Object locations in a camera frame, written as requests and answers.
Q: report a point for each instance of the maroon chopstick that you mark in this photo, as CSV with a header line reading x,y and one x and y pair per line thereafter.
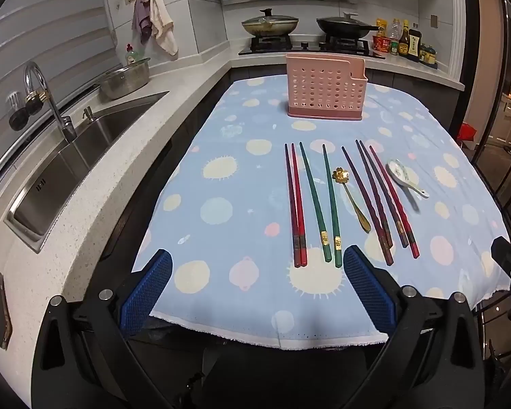
x,y
372,191
366,204
382,191

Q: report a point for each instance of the red bag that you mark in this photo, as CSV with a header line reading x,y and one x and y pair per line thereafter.
x,y
467,131

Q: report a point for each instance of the gold flower spoon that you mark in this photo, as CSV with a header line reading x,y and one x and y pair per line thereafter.
x,y
340,175

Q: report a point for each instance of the red seasoning jar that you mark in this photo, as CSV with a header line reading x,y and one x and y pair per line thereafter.
x,y
381,43

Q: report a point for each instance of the dark rectangular board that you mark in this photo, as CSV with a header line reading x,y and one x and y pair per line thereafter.
x,y
1,311

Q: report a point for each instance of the soap dispenser pump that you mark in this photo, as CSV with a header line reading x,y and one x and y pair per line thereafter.
x,y
88,114

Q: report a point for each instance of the purple cloth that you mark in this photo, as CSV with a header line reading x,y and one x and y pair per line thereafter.
x,y
141,19

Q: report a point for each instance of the large dark sauce bottle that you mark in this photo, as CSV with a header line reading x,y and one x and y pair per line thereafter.
x,y
414,47

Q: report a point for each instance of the blue dotted tablecloth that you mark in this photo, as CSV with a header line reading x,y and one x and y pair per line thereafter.
x,y
238,170

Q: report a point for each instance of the green dish soap bottle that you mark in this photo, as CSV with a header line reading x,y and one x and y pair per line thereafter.
x,y
133,56

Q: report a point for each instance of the wall socket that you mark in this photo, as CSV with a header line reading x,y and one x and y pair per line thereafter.
x,y
434,21

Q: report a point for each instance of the white ceramic spoon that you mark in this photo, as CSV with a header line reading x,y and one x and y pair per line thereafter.
x,y
397,170

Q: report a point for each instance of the stainless steel sink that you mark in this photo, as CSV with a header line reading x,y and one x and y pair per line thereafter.
x,y
81,153

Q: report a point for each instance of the black wok with lid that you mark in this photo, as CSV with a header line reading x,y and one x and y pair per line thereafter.
x,y
345,25

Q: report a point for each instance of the wok with glass lid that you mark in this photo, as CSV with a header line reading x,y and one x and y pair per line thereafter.
x,y
270,25

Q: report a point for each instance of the pink perforated utensil holder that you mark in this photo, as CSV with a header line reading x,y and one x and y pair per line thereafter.
x,y
323,89

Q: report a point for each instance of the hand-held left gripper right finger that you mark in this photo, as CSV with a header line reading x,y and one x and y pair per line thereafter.
x,y
370,289

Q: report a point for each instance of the black gas stove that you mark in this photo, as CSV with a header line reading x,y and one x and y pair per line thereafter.
x,y
306,46

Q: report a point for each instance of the yellow seasoning packet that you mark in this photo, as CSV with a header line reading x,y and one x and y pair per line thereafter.
x,y
381,26

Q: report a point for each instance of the glass sliding door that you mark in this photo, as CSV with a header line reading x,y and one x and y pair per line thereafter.
x,y
500,93

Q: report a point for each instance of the red chopstick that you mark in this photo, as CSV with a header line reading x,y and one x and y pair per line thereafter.
x,y
298,204
393,200
292,204

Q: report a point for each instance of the small dark seasoning jars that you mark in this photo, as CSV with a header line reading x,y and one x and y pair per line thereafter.
x,y
429,56

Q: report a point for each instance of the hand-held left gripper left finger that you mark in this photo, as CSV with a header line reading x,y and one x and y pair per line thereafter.
x,y
147,294

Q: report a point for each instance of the cream towel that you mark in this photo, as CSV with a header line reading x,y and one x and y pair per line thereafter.
x,y
164,25

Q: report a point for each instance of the slim dark sauce bottle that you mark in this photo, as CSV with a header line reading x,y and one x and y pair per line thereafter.
x,y
404,40

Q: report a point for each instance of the clear plastic bottle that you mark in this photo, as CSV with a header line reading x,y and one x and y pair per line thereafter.
x,y
394,36

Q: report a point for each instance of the chrome faucet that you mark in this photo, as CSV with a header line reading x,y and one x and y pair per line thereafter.
x,y
55,110

